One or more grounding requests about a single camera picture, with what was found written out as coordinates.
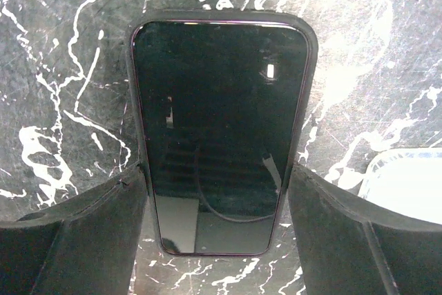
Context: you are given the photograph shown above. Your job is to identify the black phone in black case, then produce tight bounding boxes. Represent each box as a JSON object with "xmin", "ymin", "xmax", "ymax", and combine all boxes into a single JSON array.
[{"xmin": 126, "ymin": 10, "xmax": 318, "ymax": 256}]

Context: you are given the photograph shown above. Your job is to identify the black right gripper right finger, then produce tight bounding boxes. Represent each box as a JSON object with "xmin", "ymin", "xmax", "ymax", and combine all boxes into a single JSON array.
[{"xmin": 287, "ymin": 163, "xmax": 441, "ymax": 294}]

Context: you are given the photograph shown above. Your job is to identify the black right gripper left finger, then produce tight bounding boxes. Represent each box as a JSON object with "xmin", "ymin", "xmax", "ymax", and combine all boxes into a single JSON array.
[{"xmin": 1, "ymin": 165, "xmax": 148, "ymax": 294}]

